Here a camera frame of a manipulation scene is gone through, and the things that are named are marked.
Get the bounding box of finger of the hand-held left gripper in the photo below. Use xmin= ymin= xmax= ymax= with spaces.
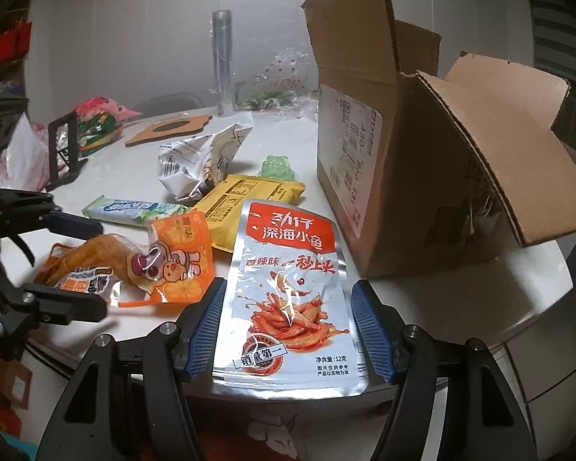
xmin=0 ymin=281 xmax=109 ymax=361
xmin=0 ymin=187 xmax=104 ymax=241

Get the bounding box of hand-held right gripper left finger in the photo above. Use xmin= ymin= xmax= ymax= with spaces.
xmin=41 ymin=276 xmax=227 ymax=461

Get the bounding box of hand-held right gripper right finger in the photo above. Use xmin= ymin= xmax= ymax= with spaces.
xmin=349 ymin=279 xmax=541 ymax=461

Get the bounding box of clear orange duck feet packet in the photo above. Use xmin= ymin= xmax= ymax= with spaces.
xmin=33 ymin=232 xmax=174 ymax=309

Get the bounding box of green white long packet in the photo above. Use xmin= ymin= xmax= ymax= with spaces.
xmin=81 ymin=194 xmax=193 ymax=227

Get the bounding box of red silver fish snack packet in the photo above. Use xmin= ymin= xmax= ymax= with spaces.
xmin=212 ymin=199 xmax=353 ymax=397

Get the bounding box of yellow snack packet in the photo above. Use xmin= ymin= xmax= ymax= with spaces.
xmin=187 ymin=174 xmax=305 ymax=254

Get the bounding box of white silver snack packet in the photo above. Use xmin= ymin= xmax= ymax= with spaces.
xmin=156 ymin=125 xmax=253 ymax=202

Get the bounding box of brown cardboard box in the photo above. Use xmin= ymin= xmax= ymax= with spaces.
xmin=301 ymin=0 xmax=576 ymax=282

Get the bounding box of white plastic bag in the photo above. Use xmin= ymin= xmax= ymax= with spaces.
xmin=0 ymin=115 xmax=53 ymax=193

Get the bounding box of black phone stand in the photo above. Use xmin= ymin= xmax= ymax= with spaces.
xmin=47 ymin=111 xmax=89 ymax=190

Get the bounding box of wooden shelf unit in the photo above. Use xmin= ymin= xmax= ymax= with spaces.
xmin=0 ymin=0 xmax=33 ymax=99

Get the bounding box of green candy bag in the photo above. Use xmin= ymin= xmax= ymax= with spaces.
xmin=77 ymin=110 xmax=124 ymax=154

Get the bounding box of red gift bag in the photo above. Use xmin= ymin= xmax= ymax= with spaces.
xmin=0 ymin=22 xmax=32 ymax=65

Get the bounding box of orange wooden coaster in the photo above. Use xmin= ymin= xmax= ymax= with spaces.
xmin=125 ymin=113 xmax=213 ymax=147

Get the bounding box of pink plastic bag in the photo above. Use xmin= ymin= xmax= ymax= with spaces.
xmin=74 ymin=96 xmax=142 ymax=121

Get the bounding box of grey chair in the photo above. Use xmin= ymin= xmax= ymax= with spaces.
xmin=132 ymin=92 xmax=205 ymax=116

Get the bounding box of crumpled clear plastic wrap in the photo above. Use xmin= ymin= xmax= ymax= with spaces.
xmin=269 ymin=93 xmax=320 ymax=121

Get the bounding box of clear bag with greens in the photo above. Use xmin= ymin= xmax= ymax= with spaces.
xmin=234 ymin=48 xmax=318 ymax=111

